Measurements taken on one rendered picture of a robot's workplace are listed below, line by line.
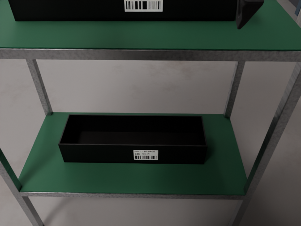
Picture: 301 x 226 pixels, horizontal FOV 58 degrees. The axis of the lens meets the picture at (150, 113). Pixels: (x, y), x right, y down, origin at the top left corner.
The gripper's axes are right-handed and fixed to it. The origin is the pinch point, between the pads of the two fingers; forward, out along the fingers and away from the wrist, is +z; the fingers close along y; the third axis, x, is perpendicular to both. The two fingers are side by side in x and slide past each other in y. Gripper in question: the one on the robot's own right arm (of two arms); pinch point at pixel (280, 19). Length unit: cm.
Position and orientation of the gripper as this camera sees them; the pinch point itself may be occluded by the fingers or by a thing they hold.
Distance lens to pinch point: 37.6
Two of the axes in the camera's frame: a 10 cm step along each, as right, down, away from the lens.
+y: -10.0, 0.1, -0.1
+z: -0.1, 3.7, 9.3
